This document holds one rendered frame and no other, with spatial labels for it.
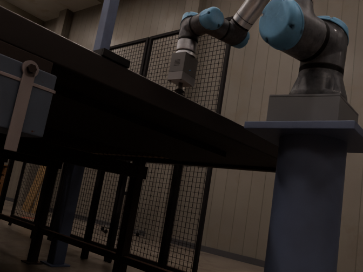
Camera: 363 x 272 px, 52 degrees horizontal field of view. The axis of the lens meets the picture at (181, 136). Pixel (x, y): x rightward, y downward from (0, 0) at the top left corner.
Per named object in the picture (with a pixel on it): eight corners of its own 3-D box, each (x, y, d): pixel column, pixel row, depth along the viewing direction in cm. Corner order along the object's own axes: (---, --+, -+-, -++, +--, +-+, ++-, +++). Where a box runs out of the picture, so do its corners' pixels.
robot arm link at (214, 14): (234, 14, 131) (214, 24, 140) (209, 0, 125) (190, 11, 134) (230, 34, 129) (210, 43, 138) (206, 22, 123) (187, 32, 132)
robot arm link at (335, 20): (354, 74, 99) (360, 27, 101) (323, 56, 92) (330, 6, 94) (315, 80, 109) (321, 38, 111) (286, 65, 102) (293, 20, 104)
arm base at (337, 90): (351, 113, 101) (356, 79, 103) (340, 96, 89) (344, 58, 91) (297, 111, 110) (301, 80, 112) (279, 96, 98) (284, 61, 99)
